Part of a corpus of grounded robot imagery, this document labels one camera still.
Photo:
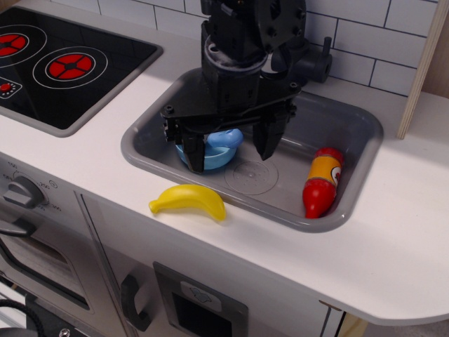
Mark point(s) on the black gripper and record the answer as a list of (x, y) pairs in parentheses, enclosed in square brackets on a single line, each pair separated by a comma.
[(210, 99)]

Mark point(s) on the blue handled grey spoon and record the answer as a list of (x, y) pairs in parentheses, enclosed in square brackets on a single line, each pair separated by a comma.
[(231, 138)]

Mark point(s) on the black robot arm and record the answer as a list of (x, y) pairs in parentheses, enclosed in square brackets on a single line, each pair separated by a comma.
[(242, 35)]

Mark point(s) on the light blue bowl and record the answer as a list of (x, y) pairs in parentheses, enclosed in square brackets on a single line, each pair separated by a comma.
[(216, 157)]

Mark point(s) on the grey toy sink basin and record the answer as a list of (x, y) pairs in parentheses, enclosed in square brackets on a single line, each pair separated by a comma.
[(271, 188)]

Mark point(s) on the yellow toy banana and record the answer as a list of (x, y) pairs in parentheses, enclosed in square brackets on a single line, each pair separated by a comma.
[(190, 196)]

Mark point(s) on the red yellow ketchup bottle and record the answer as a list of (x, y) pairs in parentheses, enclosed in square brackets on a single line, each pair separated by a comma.
[(320, 189)]

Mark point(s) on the dark grey toy faucet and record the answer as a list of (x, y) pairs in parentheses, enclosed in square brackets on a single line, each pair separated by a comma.
[(307, 63)]

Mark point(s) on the grey dispenser panel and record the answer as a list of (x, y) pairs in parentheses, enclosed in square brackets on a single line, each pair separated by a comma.
[(197, 309)]

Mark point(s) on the black toy stovetop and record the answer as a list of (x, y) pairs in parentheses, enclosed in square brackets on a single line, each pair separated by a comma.
[(57, 74)]

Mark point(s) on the grey oven knob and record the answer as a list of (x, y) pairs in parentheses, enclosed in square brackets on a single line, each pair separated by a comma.
[(23, 192)]

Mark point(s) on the grey oven door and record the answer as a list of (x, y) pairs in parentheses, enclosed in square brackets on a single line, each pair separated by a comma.
[(57, 265)]

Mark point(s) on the dark grey cabinet handle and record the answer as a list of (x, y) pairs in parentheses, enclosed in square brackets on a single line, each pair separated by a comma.
[(128, 291)]

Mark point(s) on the grey oven door handle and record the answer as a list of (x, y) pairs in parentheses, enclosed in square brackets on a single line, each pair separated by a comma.
[(17, 228)]

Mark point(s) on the light wooden side post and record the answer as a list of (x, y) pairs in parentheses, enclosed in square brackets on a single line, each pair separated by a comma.
[(423, 67)]

